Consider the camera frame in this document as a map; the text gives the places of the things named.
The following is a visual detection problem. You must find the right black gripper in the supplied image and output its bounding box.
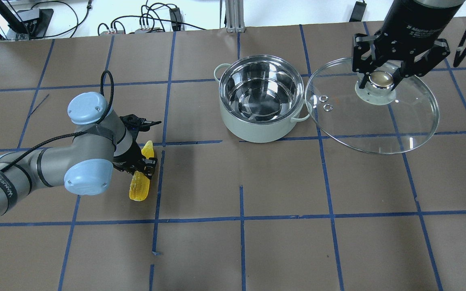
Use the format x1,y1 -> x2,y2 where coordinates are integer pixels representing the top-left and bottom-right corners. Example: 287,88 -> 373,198
353,0 -> 451,91

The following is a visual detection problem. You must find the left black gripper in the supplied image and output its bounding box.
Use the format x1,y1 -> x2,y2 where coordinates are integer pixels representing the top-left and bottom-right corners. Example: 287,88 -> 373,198
114,115 -> 162,180

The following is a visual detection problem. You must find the yellow corn cob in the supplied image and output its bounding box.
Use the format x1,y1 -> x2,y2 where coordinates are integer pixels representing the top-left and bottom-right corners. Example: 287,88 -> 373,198
128,140 -> 156,201

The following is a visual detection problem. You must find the glass pot lid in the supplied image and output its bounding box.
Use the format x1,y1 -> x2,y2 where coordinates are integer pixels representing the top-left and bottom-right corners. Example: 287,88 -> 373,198
304,58 -> 440,155

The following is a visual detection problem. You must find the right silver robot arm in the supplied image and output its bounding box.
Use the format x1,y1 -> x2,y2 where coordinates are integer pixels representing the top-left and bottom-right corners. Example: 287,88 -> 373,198
352,0 -> 464,89

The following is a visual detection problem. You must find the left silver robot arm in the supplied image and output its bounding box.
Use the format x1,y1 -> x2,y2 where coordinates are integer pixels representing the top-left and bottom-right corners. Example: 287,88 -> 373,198
0,92 -> 160,217

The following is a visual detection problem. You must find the pale green steel pot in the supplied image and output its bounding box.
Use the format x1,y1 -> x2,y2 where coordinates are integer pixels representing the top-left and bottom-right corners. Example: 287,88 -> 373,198
213,55 -> 309,143

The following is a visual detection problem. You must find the black power brick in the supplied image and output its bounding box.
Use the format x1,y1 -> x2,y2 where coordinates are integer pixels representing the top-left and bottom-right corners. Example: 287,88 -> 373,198
348,0 -> 367,22

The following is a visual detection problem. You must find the black power adapter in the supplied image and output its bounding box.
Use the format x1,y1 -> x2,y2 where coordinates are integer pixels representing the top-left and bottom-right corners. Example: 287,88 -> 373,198
169,7 -> 183,31

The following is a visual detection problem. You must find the black braided cable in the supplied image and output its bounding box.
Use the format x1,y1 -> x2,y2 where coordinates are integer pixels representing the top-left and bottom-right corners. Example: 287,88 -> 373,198
0,70 -> 114,186

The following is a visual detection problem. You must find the aluminium frame post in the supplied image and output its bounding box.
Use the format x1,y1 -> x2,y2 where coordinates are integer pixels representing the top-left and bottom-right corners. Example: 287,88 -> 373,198
225,0 -> 246,33

